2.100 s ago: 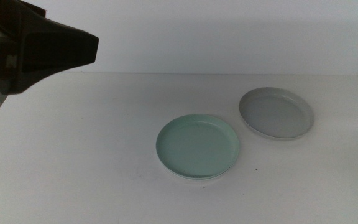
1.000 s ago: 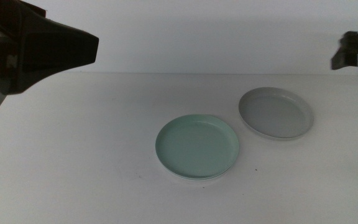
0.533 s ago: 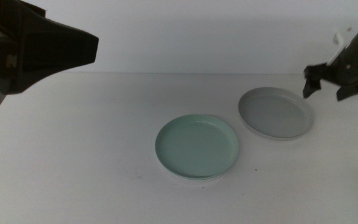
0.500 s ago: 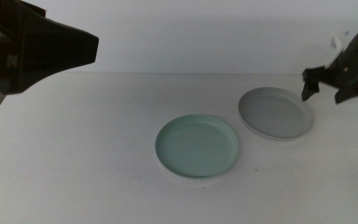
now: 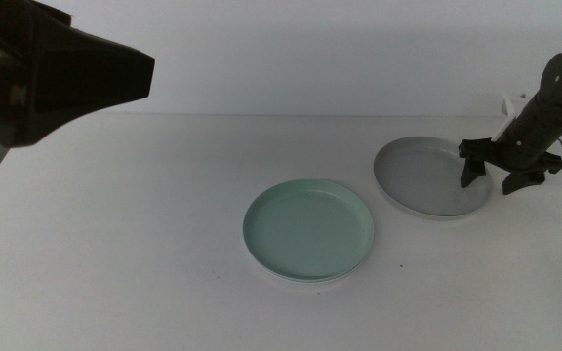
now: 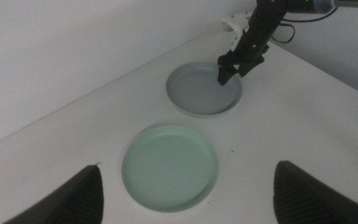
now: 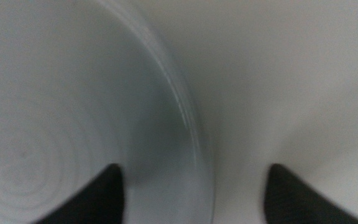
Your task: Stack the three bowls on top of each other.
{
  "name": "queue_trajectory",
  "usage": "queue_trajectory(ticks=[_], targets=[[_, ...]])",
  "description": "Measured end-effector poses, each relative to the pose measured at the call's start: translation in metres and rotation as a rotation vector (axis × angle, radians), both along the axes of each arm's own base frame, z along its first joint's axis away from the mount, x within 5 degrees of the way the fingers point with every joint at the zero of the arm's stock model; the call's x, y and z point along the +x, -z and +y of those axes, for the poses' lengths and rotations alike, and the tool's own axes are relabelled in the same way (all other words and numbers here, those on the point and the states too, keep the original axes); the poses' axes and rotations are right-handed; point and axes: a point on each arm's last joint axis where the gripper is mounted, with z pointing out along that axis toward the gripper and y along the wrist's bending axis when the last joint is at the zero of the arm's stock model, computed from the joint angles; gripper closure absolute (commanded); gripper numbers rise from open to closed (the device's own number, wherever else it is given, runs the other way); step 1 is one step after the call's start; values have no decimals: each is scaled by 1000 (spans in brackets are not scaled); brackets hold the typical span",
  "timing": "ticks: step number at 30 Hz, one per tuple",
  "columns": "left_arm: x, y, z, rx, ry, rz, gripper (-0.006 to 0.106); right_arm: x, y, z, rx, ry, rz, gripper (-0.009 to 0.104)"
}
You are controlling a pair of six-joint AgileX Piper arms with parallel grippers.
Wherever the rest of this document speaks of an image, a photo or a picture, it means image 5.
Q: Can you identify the grey shallow bowl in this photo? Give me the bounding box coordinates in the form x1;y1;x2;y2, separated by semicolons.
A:
373;136;494;218

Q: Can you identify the pale green shallow bowl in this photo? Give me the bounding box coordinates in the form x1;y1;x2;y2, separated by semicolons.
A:
242;178;376;283

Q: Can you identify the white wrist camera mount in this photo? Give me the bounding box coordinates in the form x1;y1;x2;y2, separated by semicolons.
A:
492;92;526;142

